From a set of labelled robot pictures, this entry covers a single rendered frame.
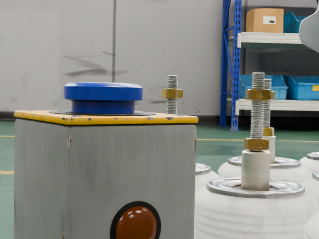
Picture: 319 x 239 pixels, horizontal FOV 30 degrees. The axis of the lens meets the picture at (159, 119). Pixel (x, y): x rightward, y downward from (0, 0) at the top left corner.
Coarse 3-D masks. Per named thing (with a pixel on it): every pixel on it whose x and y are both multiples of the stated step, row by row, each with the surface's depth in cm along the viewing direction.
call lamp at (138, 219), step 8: (136, 208) 27; (144, 208) 28; (128, 216) 27; (136, 216) 27; (144, 216) 27; (152, 216) 28; (120, 224) 27; (128, 224) 27; (136, 224) 27; (144, 224) 27; (152, 224) 28; (120, 232) 27; (128, 232) 27; (136, 232) 27; (144, 232) 27; (152, 232) 28
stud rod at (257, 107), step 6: (258, 72) 45; (252, 78) 46; (258, 78) 45; (252, 84) 46; (258, 84) 45; (258, 102) 45; (252, 108) 46; (258, 108) 45; (252, 114) 46; (258, 114) 45; (252, 120) 46; (258, 120) 45; (252, 126) 46; (258, 126) 46; (252, 132) 46; (258, 132) 45; (252, 138) 46; (258, 138) 45; (252, 150) 46; (258, 150) 46
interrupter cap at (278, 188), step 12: (216, 180) 48; (228, 180) 49; (240, 180) 49; (276, 180) 49; (216, 192) 44; (228, 192) 43; (240, 192) 43; (252, 192) 43; (264, 192) 43; (276, 192) 43; (288, 192) 43; (300, 192) 44
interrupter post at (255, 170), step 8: (248, 152) 45; (256, 152) 45; (264, 152) 45; (248, 160) 45; (256, 160) 45; (264, 160) 45; (248, 168) 45; (256, 168) 45; (264, 168) 45; (248, 176) 45; (256, 176) 45; (264, 176) 45; (248, 184) 45; (256, 184) 45; (264, 184) 45
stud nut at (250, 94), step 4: (248, 92) 45; (252, 92) 45; (256, 92) 45; (260, 92) 45; (264, 92) 45; (268, 92) 45; (248, 96) 45; (252, 96) 45; (256, 96) 45; (260, 96) 45; (264, 96) 45; (268, 96) 45; (256, 100) 45; (260, 100) 45; (264, 100) 45; (268, 100) 45
